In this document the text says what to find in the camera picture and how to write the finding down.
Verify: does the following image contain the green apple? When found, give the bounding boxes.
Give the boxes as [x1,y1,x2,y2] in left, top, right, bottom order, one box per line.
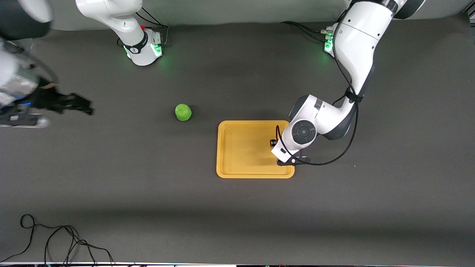
[175,103,193,122]

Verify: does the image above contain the yellow plastic tray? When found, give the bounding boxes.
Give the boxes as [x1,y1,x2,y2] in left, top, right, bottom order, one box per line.
[216,120,295,179]

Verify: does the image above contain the dark grey table mat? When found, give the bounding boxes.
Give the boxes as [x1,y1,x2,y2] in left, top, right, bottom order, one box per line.
[0,13,475,264]

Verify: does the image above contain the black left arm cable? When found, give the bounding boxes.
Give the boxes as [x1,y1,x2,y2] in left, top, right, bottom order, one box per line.
[297,7,360,166]

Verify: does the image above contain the black cable strap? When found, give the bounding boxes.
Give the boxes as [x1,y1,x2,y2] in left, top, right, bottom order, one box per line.
[345,87,364,103]

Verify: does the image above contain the black right base cables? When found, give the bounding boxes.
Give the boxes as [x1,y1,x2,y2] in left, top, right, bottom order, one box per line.
[135,7,170,47]

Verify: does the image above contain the black base cables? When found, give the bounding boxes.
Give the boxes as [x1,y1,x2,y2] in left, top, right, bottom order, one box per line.
[135,7,170,47]
[280,21,333,42]

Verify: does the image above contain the thin black loose cable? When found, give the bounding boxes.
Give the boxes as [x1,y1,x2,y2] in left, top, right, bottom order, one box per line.
[0,214,114,266]

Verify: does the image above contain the black left base cables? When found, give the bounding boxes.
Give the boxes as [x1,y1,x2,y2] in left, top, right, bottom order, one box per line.
[280,21,333,42]

